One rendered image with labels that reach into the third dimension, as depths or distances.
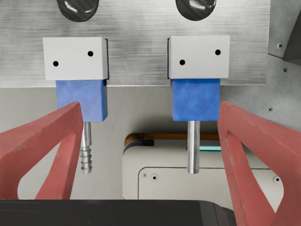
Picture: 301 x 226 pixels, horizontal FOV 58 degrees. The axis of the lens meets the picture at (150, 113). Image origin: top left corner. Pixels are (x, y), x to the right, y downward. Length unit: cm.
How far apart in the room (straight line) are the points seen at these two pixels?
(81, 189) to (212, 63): 109
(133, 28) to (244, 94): 15
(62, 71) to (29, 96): 99
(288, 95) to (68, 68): 25
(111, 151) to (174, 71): 97
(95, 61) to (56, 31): 6
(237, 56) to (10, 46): 21
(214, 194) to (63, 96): 76
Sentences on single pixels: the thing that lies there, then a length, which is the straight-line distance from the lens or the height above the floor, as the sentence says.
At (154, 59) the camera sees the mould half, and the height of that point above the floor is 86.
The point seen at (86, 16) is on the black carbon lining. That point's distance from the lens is 27.
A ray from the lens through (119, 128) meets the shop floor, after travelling 115.
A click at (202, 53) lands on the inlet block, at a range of 24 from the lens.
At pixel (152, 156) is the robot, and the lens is 89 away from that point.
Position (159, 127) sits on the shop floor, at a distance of 115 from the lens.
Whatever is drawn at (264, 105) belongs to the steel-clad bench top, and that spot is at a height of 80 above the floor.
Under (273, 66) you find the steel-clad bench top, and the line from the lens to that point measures 35.
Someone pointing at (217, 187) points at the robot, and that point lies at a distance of 95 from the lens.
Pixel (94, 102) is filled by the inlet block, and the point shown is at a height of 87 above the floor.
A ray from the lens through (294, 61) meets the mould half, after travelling 34.
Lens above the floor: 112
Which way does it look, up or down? 80 degrees down
